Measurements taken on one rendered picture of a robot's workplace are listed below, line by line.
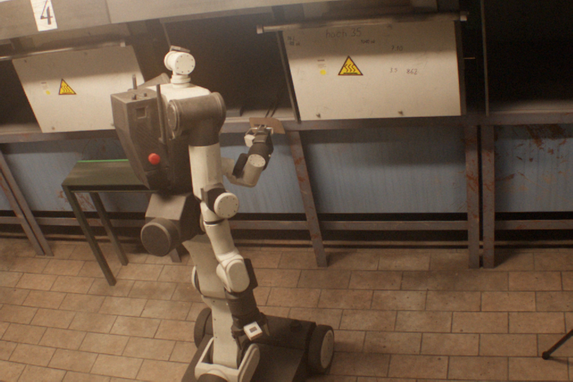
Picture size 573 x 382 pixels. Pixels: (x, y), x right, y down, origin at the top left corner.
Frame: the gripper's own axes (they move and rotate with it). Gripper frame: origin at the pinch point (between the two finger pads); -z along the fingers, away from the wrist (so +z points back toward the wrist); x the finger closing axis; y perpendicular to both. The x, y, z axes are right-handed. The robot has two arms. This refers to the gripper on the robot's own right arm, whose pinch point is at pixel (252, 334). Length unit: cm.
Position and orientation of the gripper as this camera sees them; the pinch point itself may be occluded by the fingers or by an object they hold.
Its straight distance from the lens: 228.2
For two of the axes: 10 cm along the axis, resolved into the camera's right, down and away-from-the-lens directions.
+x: 8.6, -3.8, 3.5
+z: -2.4, -9.0, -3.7
